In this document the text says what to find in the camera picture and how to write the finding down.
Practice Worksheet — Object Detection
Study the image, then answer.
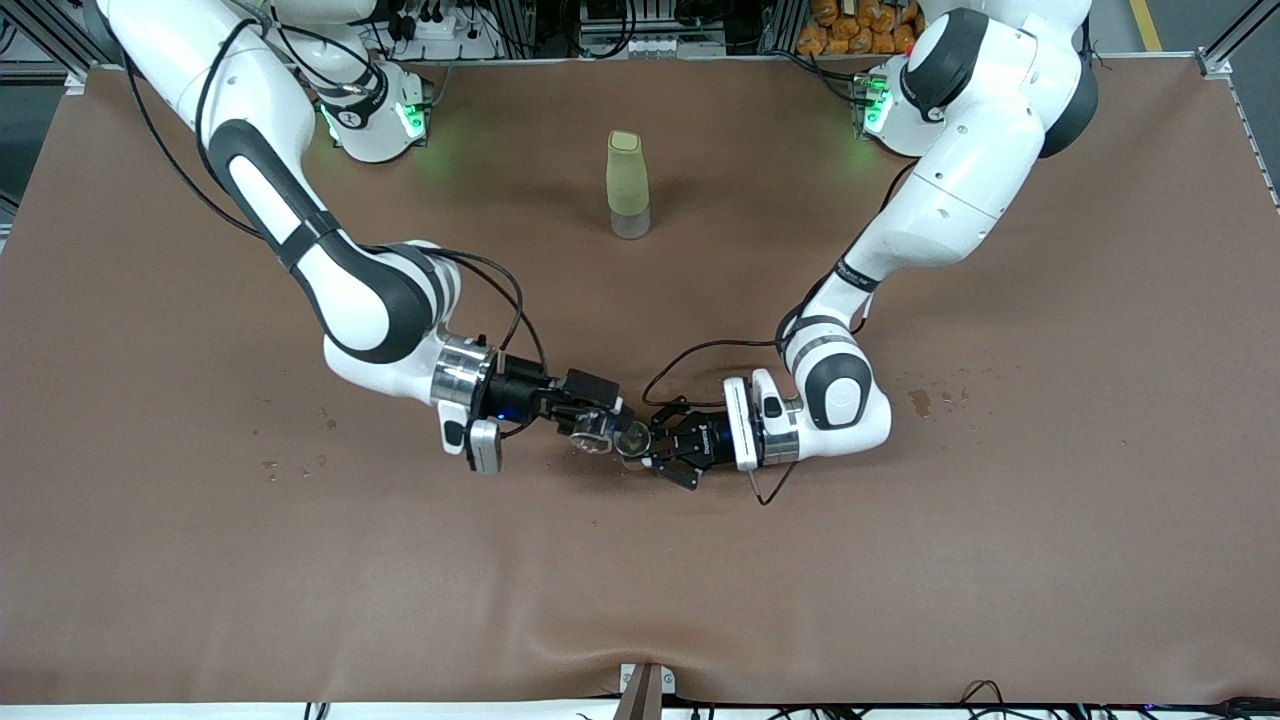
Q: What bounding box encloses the orange snack bag pile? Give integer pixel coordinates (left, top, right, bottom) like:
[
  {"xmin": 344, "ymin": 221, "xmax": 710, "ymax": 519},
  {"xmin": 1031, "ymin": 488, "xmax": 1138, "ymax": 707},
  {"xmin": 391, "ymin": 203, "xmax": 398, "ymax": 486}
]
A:
[{"xmin": 797, "ymin": 0, "xmax": 921, "ymax": 57}]

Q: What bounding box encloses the white power strip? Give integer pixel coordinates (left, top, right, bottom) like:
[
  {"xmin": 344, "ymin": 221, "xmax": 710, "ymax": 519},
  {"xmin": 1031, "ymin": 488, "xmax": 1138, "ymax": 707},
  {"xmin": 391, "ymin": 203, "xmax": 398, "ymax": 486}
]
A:
[{"xmin": 385, "ymin": 5, "xmax": 501, "ymax": 61}]

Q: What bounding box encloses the steel double jigger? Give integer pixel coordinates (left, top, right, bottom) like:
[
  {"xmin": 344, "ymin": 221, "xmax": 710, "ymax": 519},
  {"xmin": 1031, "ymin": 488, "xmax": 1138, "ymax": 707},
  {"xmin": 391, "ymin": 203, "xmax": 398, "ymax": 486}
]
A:
[{"xmin": 613, "ymin": 420, "xmax": 653, "ymax": 469}]

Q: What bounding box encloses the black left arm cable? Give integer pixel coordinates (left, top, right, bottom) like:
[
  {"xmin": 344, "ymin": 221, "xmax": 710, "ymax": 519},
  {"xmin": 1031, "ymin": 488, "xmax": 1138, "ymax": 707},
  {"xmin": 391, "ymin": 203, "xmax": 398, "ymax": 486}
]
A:
[{"xmin": 640, "ymin": 160, "xmax": 916, "ymax": 506}]

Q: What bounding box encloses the brown table mat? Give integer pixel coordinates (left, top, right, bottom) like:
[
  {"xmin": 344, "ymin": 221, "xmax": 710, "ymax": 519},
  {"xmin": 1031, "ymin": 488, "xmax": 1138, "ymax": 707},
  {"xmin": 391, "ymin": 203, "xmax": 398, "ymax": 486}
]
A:
[{"xmin": 0, "ymin": 58, "xmax": 1280, "ymax": 706}]

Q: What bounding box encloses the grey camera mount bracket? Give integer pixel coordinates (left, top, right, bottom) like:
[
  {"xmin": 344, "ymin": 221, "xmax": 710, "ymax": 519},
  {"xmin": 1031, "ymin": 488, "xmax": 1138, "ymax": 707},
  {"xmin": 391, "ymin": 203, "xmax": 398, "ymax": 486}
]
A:
[{"xmin": 619, "ymin": 662, "xmax": 677, "ymax": 720}]

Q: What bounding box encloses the grey equipment box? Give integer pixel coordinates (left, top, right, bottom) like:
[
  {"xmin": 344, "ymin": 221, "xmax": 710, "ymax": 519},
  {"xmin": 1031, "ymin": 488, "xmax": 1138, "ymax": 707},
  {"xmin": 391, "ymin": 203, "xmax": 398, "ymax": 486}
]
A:
[{"xmin": 578, "ymin": 0, "xmax": 728, "ymax": 59}]

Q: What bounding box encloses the olive sleeved glass bottle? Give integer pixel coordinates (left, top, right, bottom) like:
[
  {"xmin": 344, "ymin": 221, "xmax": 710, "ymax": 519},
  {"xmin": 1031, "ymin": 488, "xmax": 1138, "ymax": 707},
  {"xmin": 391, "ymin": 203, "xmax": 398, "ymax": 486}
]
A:
[{"xmin": 606, "ymin": 130, "xmax": 652, "ymax": 241}]

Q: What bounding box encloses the clear glass beaker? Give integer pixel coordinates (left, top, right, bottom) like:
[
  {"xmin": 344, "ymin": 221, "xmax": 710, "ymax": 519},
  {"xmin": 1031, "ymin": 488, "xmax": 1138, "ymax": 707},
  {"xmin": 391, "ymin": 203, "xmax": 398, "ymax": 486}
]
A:
[{"xmin": 568, "ymin": 410, "xmax": 616, "ymax": 456}]

